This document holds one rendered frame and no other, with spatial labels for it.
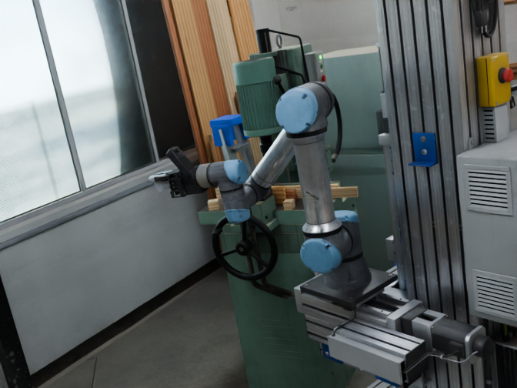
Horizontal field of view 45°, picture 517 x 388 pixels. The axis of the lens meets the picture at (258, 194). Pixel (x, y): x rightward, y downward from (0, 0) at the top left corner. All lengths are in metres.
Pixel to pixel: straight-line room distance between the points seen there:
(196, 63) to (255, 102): 1.61
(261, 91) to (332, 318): 1.00
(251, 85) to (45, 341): 1.83
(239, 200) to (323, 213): 0.28
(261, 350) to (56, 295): 1.24
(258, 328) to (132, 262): 1.28
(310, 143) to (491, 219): 0.52
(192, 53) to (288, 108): 2.47
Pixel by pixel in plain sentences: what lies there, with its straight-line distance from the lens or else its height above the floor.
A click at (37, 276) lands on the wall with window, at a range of 3.48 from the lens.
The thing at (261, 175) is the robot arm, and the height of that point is 1.19.
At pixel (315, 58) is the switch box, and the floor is 1.46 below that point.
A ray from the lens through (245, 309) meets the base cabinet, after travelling 2.84.
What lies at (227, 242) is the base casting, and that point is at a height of 0.76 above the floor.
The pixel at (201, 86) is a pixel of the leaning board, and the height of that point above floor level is 1.31.
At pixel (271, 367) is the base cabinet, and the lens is 2.94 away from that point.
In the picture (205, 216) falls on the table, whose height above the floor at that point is 0.88.
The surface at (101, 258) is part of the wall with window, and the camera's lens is 3.73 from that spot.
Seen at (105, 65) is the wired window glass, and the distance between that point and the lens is 3.88.
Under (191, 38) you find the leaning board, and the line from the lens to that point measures 4.14.
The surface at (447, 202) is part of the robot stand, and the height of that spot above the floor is 1.08.
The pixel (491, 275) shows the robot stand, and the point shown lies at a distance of 1.79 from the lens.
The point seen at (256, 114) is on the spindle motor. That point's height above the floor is 1.29.
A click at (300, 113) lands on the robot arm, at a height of 1.40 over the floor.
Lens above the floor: 1.65
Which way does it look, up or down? 15 degrees down
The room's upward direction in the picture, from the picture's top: 10 degrees counter-clockwise
